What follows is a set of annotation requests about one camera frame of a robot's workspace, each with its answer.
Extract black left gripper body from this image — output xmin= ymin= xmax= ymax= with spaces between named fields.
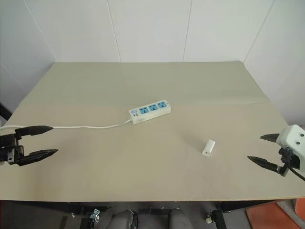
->
xmin=0 ymin=133 xmax=25 ymax=166

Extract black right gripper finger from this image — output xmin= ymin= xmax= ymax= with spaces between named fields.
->
xmin=247 ymin=156 xmax=279 ymax=171
xmin=260 ymin=133 xmax=281 ymax=144

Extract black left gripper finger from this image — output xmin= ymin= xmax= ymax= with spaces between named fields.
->
xmin=17 ymin=149 xmax=59 ymax=167
xmin=14 ymin=125 xmax=53 ymax=137

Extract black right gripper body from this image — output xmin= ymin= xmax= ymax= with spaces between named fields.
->
xmin=276 ymin=147 xmax=300 ymax=177

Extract white plug adapter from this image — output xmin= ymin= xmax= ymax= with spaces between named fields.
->
xmin=202 ymin=139 xmax=216 ymax=158

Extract white power strip blue sockets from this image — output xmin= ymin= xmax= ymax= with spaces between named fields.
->
xmin=128 ymin=100 xmax=172 ymax=125

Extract black table leg with caster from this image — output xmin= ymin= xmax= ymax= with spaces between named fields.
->
xmin=205 ymin=209 xmax=227 ymax=229

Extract silver clamp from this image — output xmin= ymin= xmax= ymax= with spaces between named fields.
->
xmin=89 ymin=208 xmax=101 ymax=222

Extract grey rounded shape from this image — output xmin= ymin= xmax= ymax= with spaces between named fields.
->
xmin=111 ymin=209 xmax=139 ymax=229

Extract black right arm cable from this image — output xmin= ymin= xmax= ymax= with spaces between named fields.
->
xmin=287 ymin=166 xmax=305 ymax=182

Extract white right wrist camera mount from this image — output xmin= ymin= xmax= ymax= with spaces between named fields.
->
xmin=275 ymin=124 xmax=305 ymax=173

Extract white power cable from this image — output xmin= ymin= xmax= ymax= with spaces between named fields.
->
xmin=0 ymin=118 xmax=133 ymax=131

